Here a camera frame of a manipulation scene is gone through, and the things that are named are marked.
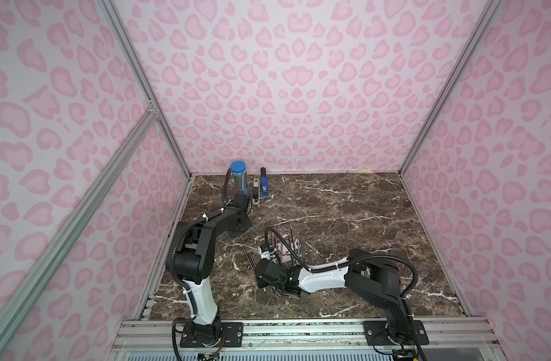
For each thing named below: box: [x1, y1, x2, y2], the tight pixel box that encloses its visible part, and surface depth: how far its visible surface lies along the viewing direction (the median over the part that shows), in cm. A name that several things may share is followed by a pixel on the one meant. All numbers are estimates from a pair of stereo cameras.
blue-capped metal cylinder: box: [230, 160, 247, 191], surface depth 100 cm
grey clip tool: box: [252, 177, 261, 206], surface depth 112 cm
